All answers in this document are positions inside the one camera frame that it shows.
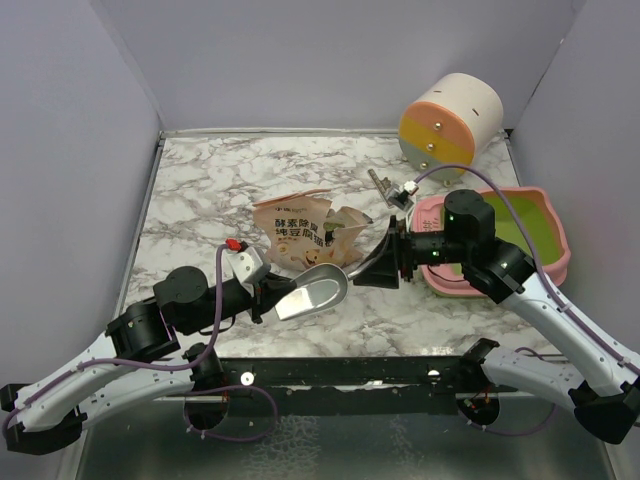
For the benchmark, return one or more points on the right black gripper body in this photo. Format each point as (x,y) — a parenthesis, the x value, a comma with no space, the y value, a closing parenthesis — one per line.
(421,248)

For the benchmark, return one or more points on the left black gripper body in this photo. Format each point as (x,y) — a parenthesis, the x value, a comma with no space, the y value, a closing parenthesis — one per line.
(236,301)

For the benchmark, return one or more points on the grey metal litter scoop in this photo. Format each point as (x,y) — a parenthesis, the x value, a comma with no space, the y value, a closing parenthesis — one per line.
(322,287)

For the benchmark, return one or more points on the pink cat litter bag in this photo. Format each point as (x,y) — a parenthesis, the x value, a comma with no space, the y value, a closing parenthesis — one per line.
(304,230)

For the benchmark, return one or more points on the metal bag sealing clip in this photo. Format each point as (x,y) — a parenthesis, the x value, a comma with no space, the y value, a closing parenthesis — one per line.
(382,185)

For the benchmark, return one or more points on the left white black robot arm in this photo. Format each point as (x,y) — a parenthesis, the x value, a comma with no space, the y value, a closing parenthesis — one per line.
(160,346)

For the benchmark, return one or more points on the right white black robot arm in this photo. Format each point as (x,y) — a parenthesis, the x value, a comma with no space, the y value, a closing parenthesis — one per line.
(600,382)

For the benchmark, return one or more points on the pink green litter box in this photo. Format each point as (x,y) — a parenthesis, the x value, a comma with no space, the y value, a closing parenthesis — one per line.
(536,213)

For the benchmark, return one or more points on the round pastel drawer cabinet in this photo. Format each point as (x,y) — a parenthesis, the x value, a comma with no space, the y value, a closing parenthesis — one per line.
(451,123)

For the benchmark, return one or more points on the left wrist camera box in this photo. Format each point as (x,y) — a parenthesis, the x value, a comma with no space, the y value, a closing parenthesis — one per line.
(249,264)

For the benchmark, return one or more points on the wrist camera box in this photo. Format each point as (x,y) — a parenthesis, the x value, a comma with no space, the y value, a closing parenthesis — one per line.
(401,195)
(249,264)

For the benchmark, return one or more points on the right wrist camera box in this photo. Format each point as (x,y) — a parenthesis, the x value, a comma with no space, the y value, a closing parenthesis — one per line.
(401,195)

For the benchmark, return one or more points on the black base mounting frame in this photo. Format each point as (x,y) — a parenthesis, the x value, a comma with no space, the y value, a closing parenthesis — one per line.
(261,390)

